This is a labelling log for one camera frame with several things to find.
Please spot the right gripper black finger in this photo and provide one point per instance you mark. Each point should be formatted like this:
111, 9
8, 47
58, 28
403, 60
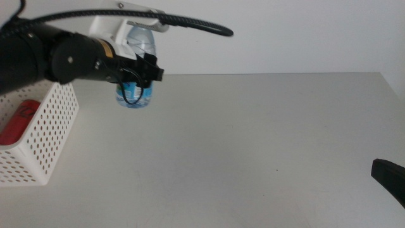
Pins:
390, 177

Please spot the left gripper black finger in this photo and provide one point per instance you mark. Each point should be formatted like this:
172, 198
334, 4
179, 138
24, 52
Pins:
150, 69

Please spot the clear water bottle blue cap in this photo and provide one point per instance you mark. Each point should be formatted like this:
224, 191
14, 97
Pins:
142, 41

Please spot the red cola can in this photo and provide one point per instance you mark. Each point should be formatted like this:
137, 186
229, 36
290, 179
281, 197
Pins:
17, 123

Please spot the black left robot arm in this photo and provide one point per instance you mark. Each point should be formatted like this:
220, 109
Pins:
31, 54

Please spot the white perforated plastic basket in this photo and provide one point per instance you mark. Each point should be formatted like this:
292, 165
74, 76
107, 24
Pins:
47, 126

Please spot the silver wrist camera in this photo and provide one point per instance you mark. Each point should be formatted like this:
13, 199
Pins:
148, 26

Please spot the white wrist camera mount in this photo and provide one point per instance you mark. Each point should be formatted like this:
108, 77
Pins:
107, 28

